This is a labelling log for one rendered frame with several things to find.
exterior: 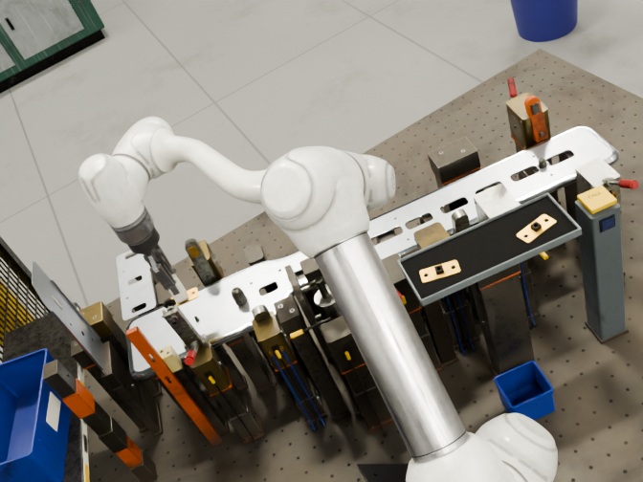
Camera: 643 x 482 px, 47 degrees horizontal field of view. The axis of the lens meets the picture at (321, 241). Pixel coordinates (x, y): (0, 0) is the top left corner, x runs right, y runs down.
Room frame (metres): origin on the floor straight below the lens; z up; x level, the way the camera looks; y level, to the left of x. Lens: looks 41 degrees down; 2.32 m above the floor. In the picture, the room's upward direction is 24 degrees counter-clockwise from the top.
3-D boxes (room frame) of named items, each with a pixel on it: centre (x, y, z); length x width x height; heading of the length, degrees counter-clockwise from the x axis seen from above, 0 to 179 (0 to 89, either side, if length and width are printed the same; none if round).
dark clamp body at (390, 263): (1.21, -0.12, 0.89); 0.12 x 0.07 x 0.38; 1
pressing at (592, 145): (1.43, -0.10, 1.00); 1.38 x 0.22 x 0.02; 91
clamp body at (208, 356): (1.24, 0.38, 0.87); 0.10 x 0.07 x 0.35; 1
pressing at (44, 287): (1.42, 0.64, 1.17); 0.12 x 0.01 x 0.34; 1
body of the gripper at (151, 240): (1.41, 0.38, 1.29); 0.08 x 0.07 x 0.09; 1
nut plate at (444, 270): (1.08, -0.21, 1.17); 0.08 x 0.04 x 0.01; 80
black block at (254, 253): (1.60, 0.19, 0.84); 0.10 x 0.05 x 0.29; 1
